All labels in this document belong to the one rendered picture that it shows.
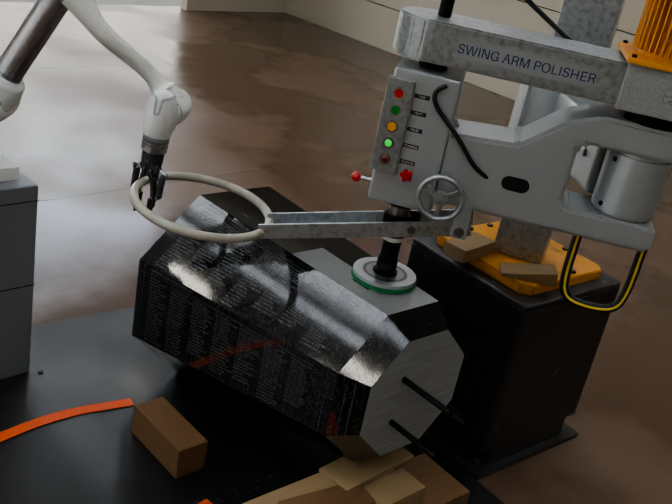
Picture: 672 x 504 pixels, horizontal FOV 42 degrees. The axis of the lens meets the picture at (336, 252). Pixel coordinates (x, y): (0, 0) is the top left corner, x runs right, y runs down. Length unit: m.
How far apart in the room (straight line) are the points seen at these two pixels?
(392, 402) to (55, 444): 1.21
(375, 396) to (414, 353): 0.18
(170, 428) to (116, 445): 0.22
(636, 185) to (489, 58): 0.57
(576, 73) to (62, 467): 2.08
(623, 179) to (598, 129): 0.17
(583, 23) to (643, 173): 0.73
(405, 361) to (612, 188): 0.81
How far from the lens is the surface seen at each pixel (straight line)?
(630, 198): 2.72
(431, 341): 2.81
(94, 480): 3.15
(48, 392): 3.55
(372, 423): 2.81
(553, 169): 2.67
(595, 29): 3.22
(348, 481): 2.96
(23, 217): 3.32
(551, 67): 2.59
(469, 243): 3.33
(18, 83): 3.39
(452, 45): 2.59
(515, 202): 2.70
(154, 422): 3.22
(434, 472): 3.30
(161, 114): 2.98
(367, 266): 2.94
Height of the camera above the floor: 2.05
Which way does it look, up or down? 24 degrees down
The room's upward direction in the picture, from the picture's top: 12 degrees clockwise
